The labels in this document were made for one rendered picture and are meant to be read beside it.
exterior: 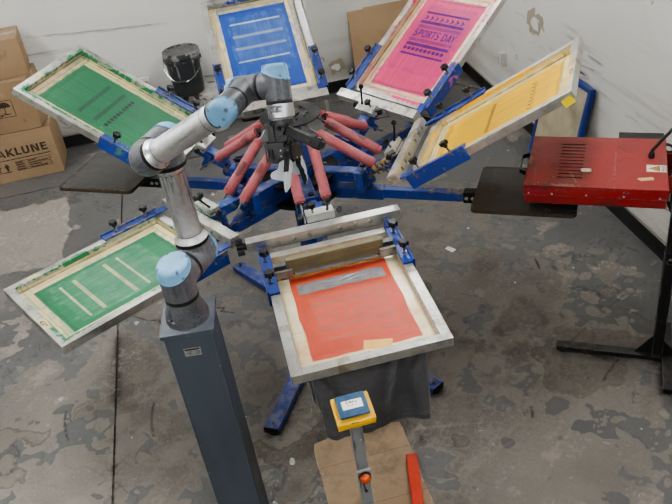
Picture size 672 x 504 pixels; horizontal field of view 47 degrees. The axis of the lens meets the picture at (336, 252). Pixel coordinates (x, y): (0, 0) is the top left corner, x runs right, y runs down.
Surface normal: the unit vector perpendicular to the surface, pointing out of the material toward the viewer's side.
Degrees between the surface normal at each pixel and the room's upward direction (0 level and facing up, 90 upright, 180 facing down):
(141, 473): 0
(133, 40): 90
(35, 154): 90
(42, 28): 90
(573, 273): 0
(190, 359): 90
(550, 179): 0
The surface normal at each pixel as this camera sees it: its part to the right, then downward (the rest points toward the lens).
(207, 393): 0.11, 0.55
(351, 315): -0.13, -0.82
